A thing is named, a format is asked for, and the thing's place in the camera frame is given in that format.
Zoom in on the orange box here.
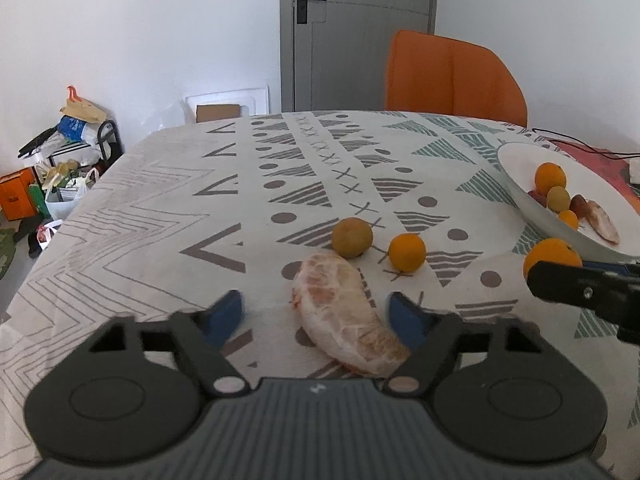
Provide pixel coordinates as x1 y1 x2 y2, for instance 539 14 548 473
0 167 38 222

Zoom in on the orange red printed tablecloth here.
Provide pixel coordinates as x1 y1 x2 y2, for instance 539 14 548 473
550 137 640 196

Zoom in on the brown paper bag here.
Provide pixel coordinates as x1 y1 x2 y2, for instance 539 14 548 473
60 99 107 123

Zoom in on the large orange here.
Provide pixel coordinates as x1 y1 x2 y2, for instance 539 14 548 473
523 238 584 281

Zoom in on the brown cardboard piece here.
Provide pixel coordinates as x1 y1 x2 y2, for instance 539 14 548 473
196 104 241 124

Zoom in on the black folded umbrella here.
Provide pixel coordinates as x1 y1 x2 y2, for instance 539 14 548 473
19 127 61 158

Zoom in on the blue white plastic bag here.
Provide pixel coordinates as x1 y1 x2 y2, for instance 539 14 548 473
57 116 98 143

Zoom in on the green floor mat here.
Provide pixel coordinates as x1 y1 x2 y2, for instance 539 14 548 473
0 229 17 278

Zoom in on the small yellow-green fruit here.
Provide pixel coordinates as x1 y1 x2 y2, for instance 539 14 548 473
546 186 571 212

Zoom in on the orange chair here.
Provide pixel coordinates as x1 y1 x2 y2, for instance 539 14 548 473
384 30 528 128

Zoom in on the small orange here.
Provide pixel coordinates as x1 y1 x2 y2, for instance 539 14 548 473
388 233 427 274

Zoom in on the white round plate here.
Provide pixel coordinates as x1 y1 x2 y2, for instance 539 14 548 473
496 142 640 264

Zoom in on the green box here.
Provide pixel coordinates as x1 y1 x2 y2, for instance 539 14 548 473
29 182 51 218

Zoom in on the peeled pomelo segment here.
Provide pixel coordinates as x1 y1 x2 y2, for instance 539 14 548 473
585 200 621 245
291 252 412 377

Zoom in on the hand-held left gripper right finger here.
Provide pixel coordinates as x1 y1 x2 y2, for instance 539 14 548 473
384 291 545 398

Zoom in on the black door handle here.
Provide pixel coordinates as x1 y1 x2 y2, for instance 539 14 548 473
296 0 328 25

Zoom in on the white bag with yellow contents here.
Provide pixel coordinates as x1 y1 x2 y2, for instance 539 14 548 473
42 160 101 221

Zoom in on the grey door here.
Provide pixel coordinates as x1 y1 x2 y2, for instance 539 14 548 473
279 0 440 113

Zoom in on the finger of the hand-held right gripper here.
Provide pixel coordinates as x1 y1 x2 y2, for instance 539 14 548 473
582 261 640 277
527 260 640 346

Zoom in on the medium orange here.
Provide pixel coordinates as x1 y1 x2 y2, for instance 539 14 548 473
534 162 568 196

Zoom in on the white bag with red contents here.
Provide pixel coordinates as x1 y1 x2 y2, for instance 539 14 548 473
37 220 63 251

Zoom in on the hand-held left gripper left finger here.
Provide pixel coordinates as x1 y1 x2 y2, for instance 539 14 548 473
89 290 253 398

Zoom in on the black metal rack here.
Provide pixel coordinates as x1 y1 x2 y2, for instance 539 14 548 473
97 120 123 173

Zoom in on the black cable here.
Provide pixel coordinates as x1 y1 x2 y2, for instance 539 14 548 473
530 127 640 161

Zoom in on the large yellow-brown fruit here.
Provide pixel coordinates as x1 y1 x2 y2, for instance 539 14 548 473
331 217 374 259

